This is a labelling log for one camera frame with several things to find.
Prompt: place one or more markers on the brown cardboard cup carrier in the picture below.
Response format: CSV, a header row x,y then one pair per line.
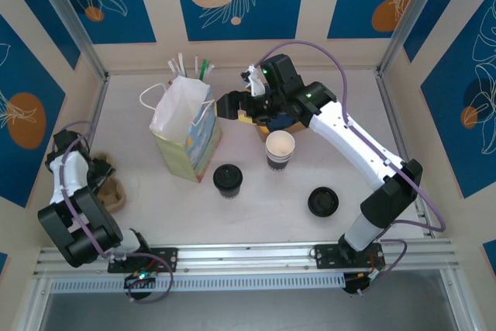
x,y
114,199

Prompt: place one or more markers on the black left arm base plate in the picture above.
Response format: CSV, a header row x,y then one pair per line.
x,y
166,259

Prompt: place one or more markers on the small circuit board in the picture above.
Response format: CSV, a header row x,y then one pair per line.
x,y
140,278
372,276

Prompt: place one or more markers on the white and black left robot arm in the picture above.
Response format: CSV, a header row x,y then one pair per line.
x,y
69,180

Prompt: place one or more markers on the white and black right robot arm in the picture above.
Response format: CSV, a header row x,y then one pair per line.
x,y
356,145

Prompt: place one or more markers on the black plastic cup lid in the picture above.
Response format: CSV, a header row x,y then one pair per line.
x,y
323,201
228,176

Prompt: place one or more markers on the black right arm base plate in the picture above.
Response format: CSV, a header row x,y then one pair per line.
x,y
327,255

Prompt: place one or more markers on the printed paper gift bag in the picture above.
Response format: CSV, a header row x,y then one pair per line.
x,y
178,133

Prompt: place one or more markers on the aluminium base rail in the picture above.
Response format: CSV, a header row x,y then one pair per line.
x,y
248,255

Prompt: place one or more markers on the aluminium frame post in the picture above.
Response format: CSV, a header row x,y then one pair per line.
x,y
66,9
410,13

